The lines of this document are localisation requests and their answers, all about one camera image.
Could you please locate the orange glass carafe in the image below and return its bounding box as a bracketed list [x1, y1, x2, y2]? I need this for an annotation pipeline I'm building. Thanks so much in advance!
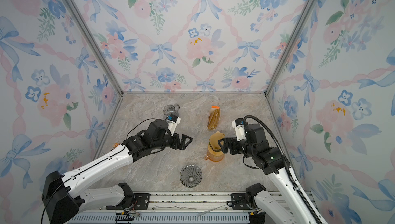
[204, 149, 225, 162]

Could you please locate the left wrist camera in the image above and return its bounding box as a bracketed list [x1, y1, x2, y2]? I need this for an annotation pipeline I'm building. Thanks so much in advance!
[165, 115, 181, 136]

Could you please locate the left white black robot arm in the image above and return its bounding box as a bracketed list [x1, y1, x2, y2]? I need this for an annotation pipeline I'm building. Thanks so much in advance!
[42, 118, 193, 224]

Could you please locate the clear grey glass pitcher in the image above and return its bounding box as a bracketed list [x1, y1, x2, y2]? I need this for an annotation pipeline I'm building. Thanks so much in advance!
[163, 104, 180, 120]

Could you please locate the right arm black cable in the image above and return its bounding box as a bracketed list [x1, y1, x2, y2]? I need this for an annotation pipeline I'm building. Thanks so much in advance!
[243, 114, 323, 224]

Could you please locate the clear grey glass dripper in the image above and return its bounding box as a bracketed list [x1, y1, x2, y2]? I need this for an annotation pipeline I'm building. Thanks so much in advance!
[180, 165, 203, 188]

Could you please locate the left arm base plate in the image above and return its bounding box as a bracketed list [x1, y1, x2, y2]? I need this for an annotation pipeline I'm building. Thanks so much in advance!
[106, 193, 151, 211]

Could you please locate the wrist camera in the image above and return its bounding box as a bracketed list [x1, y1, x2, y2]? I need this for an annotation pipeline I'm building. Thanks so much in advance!
[165, 115, 181, 136]
[231, 118, 246, 141]

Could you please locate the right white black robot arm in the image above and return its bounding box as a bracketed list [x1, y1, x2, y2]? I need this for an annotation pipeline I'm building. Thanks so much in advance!
[218, 119, 327, 224]

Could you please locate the aluminium frame rail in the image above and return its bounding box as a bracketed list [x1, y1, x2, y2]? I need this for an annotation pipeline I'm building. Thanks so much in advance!
[68, 192, 288, 224]

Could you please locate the orange coffee filter packet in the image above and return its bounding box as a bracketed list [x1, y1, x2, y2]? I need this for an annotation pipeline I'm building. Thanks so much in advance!
[207, 106, 221, 130]

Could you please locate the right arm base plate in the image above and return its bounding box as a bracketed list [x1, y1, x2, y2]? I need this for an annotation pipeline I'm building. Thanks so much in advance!
[227, 193, 257, 211]

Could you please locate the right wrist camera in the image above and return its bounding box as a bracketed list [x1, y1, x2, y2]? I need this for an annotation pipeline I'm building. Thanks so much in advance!
[231, 118, 246, 141]

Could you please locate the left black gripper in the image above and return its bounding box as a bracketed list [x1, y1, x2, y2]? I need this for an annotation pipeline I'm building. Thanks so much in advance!
[152, 132, 193, 152]

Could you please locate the brown paper coffee filter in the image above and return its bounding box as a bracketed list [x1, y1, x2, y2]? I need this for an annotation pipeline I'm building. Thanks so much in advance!
[208, 131, 225, 154]

